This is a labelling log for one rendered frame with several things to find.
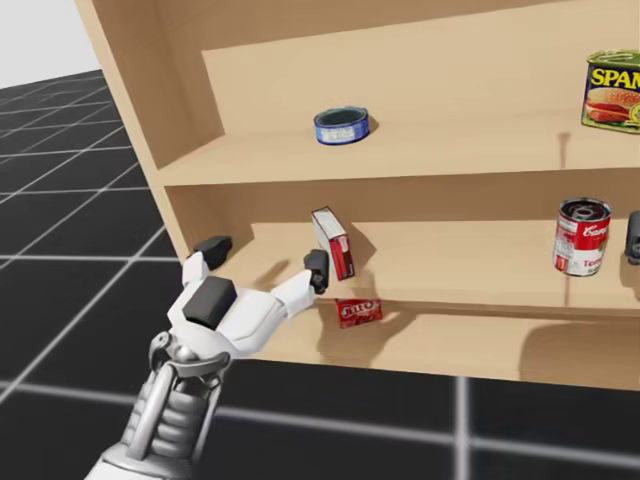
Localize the red and white can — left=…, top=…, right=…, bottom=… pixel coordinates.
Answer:
left=551, top=197, right=613, bottom=278

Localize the blue flat can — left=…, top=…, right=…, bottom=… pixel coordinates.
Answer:
left=313, top=105, right=372, bottom=147

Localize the green and blue rectangular can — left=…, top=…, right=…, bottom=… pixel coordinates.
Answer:
left=579, top=48, right=640, bottom=133

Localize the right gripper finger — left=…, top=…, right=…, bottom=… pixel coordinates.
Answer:
left=623, top=209, right=640, bottom=266

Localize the pale wooden shelf unit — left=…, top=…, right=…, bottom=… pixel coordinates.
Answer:
left=74, top=0, right=640, bottom=392

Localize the red and white carton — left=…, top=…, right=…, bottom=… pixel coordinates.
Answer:
left=310, top=205, right=357, bottom=282

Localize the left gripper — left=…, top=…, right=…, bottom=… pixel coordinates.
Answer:
left=167, top=235, right=331, bottom=359

